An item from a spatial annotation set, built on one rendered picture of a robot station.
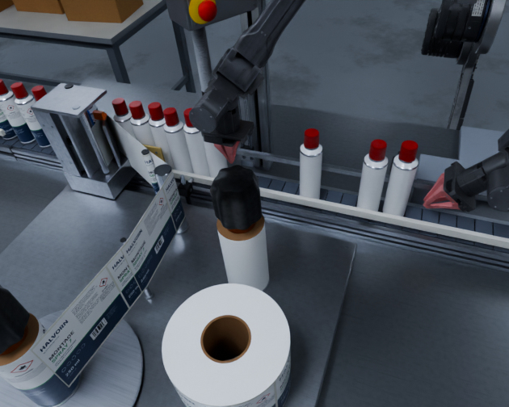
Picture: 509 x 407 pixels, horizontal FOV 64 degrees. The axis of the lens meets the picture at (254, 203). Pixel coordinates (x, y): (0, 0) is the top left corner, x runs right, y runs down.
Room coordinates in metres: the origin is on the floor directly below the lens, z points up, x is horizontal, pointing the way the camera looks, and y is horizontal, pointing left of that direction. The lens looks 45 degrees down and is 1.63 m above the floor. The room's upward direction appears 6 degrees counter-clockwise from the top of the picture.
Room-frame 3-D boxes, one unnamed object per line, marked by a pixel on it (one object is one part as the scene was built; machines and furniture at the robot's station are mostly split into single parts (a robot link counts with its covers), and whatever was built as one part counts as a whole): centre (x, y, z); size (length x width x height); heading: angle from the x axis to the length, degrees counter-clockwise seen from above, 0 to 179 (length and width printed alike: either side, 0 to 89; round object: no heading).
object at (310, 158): (0.73, -0.14, 0.98); 0.05 x 0.05 x 0.20
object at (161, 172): (0.68, 0.19, 0.97); 0.05 x 0.05 x 0.19
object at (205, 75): (0.95, 0.09, 1.18); 0.04 x 0.04 x 0.21
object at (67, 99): (0.88, 0.41, 1.14); 0.14 x 0.11 x 0.01; 65
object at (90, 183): (0.88, 0.40, 1.01); 0.14 x 0.13 x 0.26; 65
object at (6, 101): (1.12, 0.70, 0.98); 0.05 x 0.05 x 0.20
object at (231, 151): (0.76, 0.05, 1.05); 0.07 x 0.07 x 0.09; 65
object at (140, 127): (0.92, 0.27, 0.98); 0.05 x 0.05 x 0.20
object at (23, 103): (1.09, 0.63, 0.98); 0.05 x 0.05 x 0.20
